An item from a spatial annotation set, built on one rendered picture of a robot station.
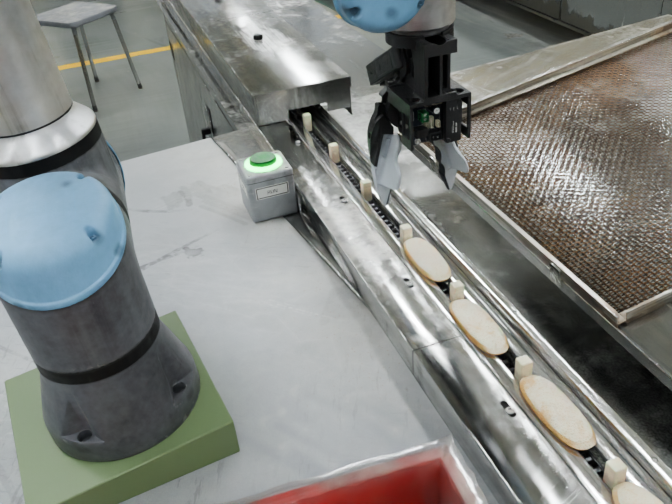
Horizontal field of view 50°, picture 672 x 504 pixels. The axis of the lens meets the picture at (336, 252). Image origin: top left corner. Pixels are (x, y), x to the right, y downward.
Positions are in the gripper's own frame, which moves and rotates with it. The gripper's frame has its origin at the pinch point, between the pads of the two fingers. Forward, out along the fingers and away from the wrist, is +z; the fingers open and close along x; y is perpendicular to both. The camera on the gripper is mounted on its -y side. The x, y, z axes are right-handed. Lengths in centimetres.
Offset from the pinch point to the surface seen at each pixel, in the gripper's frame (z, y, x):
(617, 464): 6.8, 39.6, 0.0
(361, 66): 13, -77, 22
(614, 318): 4.3, 26.5, 9.3
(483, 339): 8.1, 20.1, -1.5
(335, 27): 13, -108, 27
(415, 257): 8.1, 3.1, -1.5
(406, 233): 7.7, -1.8, -0.5
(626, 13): 62, -207, 203
